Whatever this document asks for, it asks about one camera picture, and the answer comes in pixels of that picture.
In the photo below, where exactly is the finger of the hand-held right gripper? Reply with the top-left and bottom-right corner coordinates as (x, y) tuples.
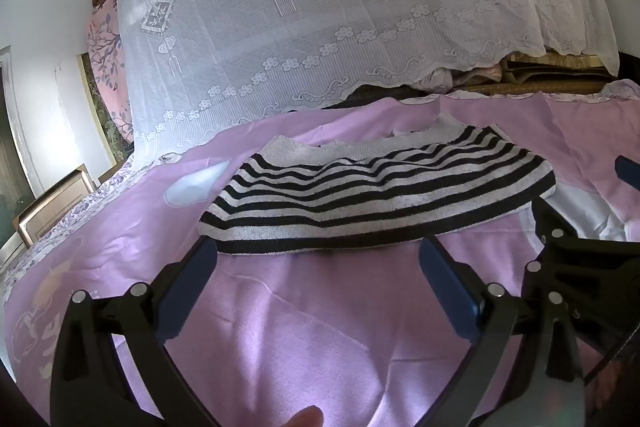
(614, 153), (640, 198)
(520, 196), (640, 305)

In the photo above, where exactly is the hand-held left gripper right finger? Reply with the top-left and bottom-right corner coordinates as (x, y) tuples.
(419, 236), (586, 427)

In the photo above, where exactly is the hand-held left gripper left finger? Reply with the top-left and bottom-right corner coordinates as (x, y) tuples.
(50, 234), (221, 427)

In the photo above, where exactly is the black white striped sweater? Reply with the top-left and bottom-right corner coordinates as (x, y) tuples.
(198, 114), (557, 256)

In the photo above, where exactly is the person's left hand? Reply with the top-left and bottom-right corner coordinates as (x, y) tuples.
(287, 405), (325, 427)

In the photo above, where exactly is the woven straw mat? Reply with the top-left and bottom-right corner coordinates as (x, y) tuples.
(447, 54), (640, 98)

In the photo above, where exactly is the pink bed sheet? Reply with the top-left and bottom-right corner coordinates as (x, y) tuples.
(0, 79), (640, 427)

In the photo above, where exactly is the dark cloth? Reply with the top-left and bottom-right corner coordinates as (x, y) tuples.
(322, 83), (431, 110)

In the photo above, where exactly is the floral pink pillow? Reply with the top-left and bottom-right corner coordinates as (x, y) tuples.
(87, 0), (135, 145)

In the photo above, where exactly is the white lace curtain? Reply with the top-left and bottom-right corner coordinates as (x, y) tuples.
(115, 0), (621, 168)

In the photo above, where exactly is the green framed wall panel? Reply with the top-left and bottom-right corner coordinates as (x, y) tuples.
(77, 52), (133, 168)

